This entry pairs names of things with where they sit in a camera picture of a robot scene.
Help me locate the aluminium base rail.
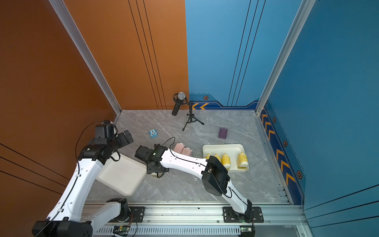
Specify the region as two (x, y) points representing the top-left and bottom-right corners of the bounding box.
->
(81, 200), (312, 237)

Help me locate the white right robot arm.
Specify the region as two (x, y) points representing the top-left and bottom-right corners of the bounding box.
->
(135, 144), (253, 223)

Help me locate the white left storage tray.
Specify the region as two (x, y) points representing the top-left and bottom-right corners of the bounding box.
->
(96, 153), (147, 197)

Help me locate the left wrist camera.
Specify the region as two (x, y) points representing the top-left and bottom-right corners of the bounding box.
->
(95, 120), (117, 139)

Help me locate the black mounting plate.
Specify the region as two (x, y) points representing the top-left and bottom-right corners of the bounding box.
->
(222, 206), (264, 223)
(109, 206), (146, 223)

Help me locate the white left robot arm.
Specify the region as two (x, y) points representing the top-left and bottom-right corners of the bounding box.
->
(32, 127), (133, 237)

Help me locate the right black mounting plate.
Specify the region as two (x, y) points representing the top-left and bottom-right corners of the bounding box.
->
(222, 206), (264, 223)

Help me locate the white right storage tray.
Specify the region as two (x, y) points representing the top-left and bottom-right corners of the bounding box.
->
(202, 144), (249, 172)

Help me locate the pink pencil sharpener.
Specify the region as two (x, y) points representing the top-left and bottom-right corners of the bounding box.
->
(173, 143), (185, 154)
(181, 147), (192, 157)

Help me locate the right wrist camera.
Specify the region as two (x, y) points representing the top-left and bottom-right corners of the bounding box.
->
(134, 146), (153, 164)

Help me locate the green circuit board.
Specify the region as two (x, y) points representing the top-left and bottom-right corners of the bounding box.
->
(113, 226), (130, 235)

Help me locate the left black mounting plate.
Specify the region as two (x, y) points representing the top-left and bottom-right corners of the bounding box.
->
(109, 206), (146, 223)

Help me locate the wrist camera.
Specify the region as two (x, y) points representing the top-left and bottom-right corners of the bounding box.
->
(134, 146), (153, 164)
(95, 120), (117, 139)

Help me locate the black microphone tripod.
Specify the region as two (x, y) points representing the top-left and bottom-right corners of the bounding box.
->
(182, 102), (205, 131)

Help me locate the purple cube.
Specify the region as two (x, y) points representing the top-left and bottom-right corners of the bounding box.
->
(218, 127), (228, 139)

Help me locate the blue owl toy block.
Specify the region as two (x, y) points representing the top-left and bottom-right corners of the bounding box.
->
(149, 129), (158, 138)

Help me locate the right small circuit board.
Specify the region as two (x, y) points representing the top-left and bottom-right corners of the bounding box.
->
(240, 226), (256, 237)

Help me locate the white storage tray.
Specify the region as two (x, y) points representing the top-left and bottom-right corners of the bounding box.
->
(96, 153), (147, 197)
(202, 144), (249, 172)

